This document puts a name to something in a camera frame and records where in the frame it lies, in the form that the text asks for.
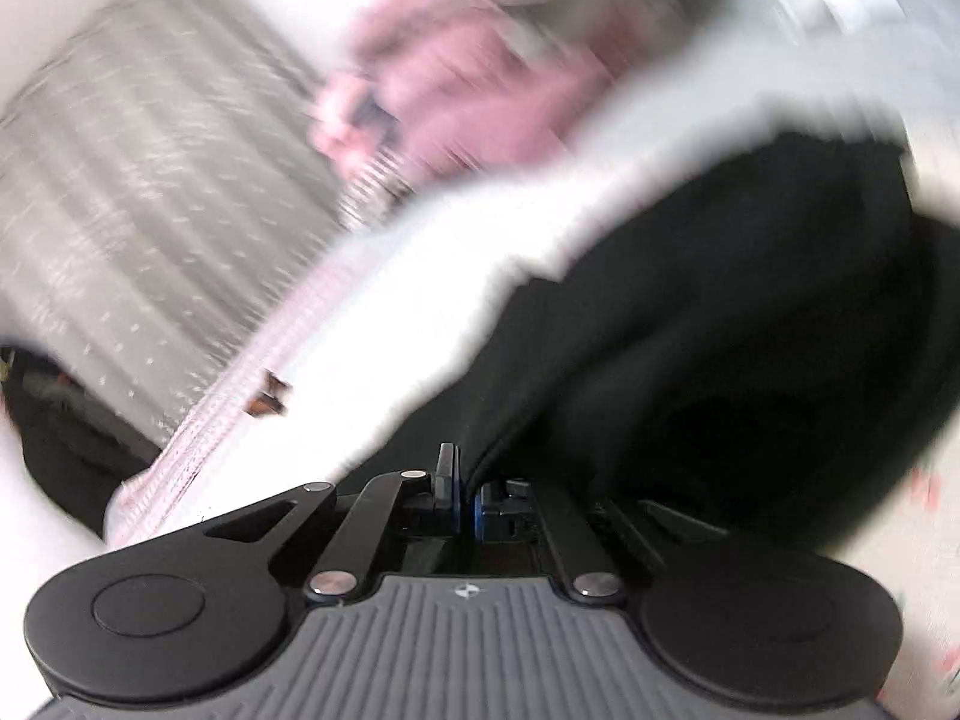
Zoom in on brown hair clip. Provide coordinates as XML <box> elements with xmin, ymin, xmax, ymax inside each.
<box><xmin>246</xmin><ymin>370</ymin><xmax>292</xmax><ymax>418</ymax></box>

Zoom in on cherry print bedsheet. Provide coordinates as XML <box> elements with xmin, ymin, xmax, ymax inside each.
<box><xmin>105</xmin><ymin>82</ymin><xmax>960</xmax><ymax>720</ymax></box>

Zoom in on black pants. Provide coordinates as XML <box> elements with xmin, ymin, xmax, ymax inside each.
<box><xmin>390</xmin><ymin>131</ymin><xmax>960</xmax><ymax>567</ymax></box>

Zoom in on black object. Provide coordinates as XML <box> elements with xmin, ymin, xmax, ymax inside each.
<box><xmin>0</xmin><ymin>343</ymin><xmax>162</xmax><ymax>537</ymax></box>

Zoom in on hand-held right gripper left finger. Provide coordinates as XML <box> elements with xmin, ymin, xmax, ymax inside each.
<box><xmin>204</xmin><ymin>442</ymin><xmax>461</xmax><ymax>607</ymax></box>

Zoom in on pink cloth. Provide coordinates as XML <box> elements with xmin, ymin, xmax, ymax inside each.
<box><xmin>306</xmin><ymin>0</ymin><xmax>680</xmax><ymax>185</ymax></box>

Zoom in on grey star print curtain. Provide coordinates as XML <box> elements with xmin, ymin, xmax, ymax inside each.
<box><xmin>0</xmin><ymin>0</ymin><xmax>365</xmax><ymax>455</ymax></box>

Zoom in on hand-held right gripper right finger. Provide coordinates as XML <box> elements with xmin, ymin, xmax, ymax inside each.
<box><xmin>475</xmin><ymin>476</ymin><xmax>730</xmax><ymax>605</ymax></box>

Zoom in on pink striped blanket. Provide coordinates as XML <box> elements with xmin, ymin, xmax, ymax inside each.
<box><xmin>105</xmin><ymin>157</ymin><xmax>421</xmax><ymax>550</ymax></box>

